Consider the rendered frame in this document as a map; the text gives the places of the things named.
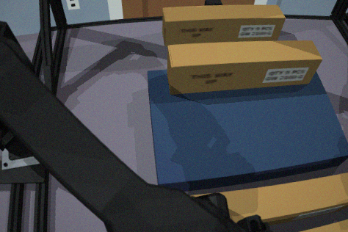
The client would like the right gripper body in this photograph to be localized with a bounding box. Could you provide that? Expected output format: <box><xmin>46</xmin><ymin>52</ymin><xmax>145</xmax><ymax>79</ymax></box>
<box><xmin>197</xmin><ymin>193</ymin><xmax>230</xmax><ymax>217</ymax></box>

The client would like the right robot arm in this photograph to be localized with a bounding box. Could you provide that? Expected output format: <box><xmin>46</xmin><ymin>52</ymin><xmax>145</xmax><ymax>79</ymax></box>
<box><xmin>0</xmin><ymin>21</ymin><xmax>273</xmax><ymax>232</ymax></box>

